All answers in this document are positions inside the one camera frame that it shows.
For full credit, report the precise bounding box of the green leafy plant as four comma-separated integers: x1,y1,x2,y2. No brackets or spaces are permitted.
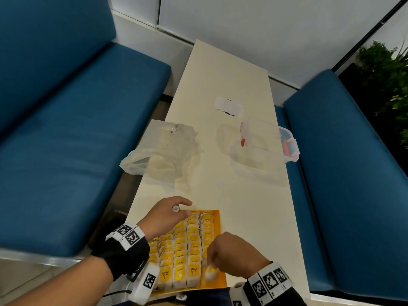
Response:
357,41,408,147

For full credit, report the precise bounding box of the clear box with red latches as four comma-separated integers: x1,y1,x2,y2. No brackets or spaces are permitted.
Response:
231,117,300,173

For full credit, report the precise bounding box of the white marker wristband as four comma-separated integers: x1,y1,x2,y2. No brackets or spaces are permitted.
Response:
248,261,295,305
105,222,146,251

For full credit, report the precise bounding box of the blue sofa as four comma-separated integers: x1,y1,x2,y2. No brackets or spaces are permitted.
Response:
0,0,172,258
274,69,408,300

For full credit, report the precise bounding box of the black camera cable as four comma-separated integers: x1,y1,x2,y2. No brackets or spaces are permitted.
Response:
102,289,133,298

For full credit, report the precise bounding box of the person's left hand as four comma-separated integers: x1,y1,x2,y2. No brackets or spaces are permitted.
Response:
137,196,193,241

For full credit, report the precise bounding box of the white paper patch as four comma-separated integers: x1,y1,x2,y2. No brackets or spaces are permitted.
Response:
214,95,244,117

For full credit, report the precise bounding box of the yellow tagged tea bag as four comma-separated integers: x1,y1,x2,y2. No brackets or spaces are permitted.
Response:
204,263,221,283

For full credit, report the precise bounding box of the row of tea bags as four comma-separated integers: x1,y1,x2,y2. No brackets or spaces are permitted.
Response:
150,212,214,290

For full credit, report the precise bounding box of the person's right forearm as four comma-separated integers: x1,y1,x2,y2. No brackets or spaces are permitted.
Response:
244,283,308,306

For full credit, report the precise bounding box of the clear plastic bag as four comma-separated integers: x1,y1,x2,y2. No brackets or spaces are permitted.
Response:
119,119,200,184

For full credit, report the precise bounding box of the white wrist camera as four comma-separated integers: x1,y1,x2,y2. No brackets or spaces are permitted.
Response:
229,282,246,306
129,263,160,305

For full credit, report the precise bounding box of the person's right hand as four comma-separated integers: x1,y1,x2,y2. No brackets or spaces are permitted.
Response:
206,232,272,279

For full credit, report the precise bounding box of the black metal pole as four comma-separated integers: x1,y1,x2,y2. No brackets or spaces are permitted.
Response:
331,0,408,72

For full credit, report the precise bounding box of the yellow tray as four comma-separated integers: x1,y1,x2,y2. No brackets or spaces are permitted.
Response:
148,209,227,297

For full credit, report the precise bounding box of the person's left forearm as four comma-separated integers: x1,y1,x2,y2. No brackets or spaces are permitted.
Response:
5,238,150,306

